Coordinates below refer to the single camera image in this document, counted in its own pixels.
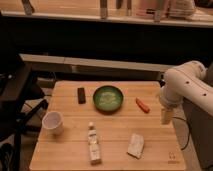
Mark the green bowl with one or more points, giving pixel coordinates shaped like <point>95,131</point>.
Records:
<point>108,98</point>

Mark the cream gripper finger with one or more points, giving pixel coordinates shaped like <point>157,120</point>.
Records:
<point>166,115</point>

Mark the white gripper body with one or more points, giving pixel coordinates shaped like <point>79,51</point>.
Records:
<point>169,98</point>

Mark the dark brown chocolate bar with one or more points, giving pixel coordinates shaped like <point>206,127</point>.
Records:
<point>81,95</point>

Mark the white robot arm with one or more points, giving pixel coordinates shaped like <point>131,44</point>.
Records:
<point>185,81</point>

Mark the white squeeze bottle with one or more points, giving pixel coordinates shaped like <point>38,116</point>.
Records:
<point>94,148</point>

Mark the black stand at left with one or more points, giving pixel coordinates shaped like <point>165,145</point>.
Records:
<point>20,99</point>

